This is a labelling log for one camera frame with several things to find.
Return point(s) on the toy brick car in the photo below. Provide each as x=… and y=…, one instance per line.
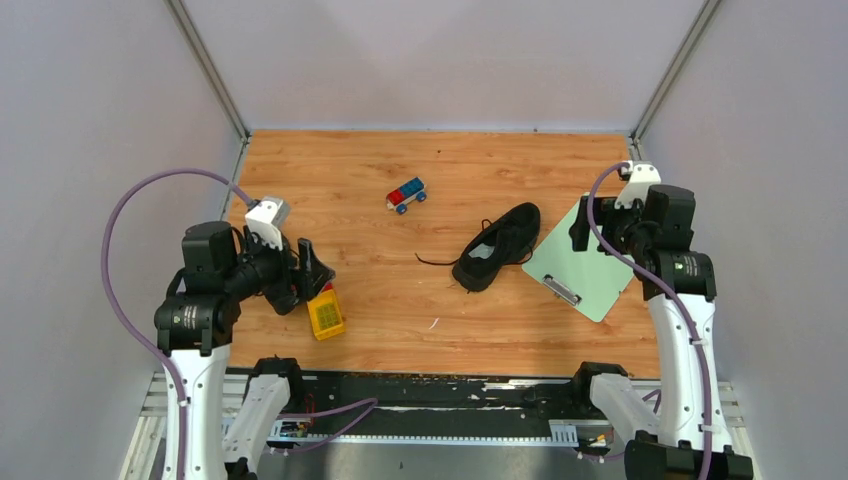
x=412, y=191

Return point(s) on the black sneaker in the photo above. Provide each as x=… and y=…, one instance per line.
x=510, y=240

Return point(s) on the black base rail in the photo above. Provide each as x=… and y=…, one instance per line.
x=431, y=404

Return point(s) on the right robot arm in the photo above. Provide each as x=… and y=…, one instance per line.
x=687, y=437

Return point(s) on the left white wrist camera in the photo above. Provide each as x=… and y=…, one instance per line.
x=265, y=219

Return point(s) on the yellow toy block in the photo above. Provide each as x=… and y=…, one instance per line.
x=325, y=315

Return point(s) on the black shoelace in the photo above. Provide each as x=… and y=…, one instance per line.
x=435, y=263

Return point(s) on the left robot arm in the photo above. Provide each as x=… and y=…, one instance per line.
x=224, y=266

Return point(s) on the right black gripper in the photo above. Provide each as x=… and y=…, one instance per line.
x=604, y=212

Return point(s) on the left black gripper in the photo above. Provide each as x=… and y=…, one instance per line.
x=305, y=279

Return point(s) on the green clipboard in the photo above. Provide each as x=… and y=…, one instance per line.
x=589, y=281

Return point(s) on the white cable duct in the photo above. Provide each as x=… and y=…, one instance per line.
x=564, y=435

